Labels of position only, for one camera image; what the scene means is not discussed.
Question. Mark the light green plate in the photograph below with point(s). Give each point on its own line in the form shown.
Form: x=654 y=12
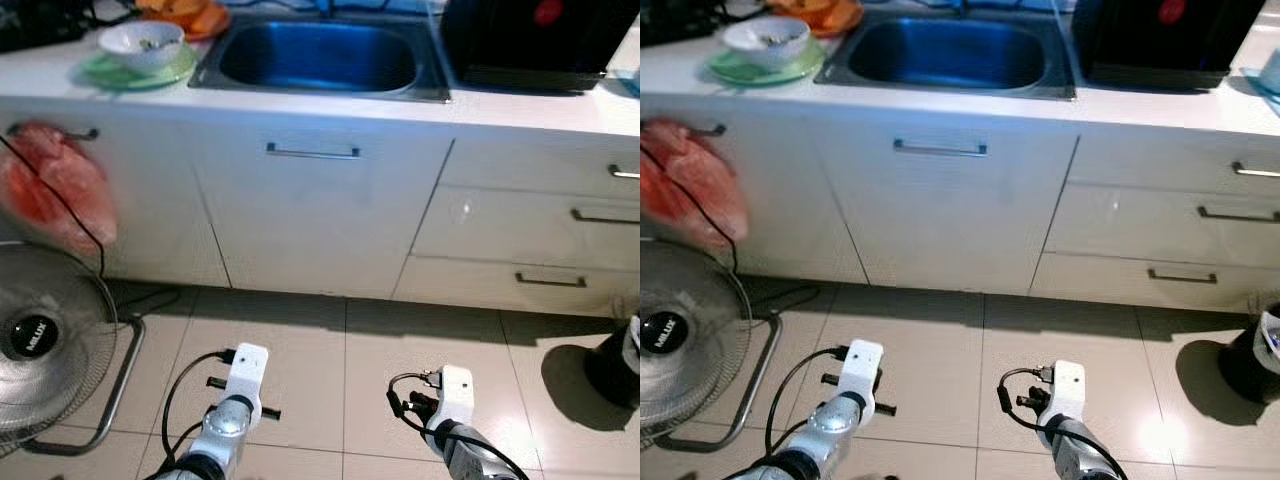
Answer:
x=100 y=72
x=725 y=70

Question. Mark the white ceramic bowl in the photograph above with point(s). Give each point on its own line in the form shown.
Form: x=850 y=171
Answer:
x=140 y=55
x=765 y=50

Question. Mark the white kitchen cabinet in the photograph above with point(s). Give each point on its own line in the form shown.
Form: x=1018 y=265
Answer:
x=300 y=220
x=950 y=220

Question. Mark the black kitchen appliance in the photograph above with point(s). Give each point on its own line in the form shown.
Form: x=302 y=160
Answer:
x=1150 y=50
x=520 y=50

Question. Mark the black trash bin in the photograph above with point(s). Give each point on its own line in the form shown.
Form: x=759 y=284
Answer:
x=1245 y=372
x=610 y=378

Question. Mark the white bin liner bag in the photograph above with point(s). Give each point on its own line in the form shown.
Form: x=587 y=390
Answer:
x=1270 y=335
x=632 y=345

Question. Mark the stainless steel sink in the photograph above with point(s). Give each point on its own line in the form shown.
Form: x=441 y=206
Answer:
x=320 y=60
x=945 y=55

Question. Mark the light blue container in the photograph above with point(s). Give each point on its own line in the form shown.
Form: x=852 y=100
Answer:
x=630 y=83
x=1270 y=72

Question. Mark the orange plate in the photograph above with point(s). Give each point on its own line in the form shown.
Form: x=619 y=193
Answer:
x=205 y=22
x=835 y=20

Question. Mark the black power strip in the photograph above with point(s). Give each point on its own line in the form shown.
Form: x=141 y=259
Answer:
x=670 y=25
x=30 y=30

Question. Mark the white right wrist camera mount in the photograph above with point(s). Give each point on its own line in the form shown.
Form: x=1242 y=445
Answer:
x=455 y=395
x=1065 y=385

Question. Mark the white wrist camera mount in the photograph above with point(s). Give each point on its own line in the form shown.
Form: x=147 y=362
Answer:
x=862 y=365
x=1065 y=385
x=248 y=370
x=455 y=395

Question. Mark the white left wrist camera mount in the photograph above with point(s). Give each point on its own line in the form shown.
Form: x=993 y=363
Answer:
x=248 y=370
x=862 y=365

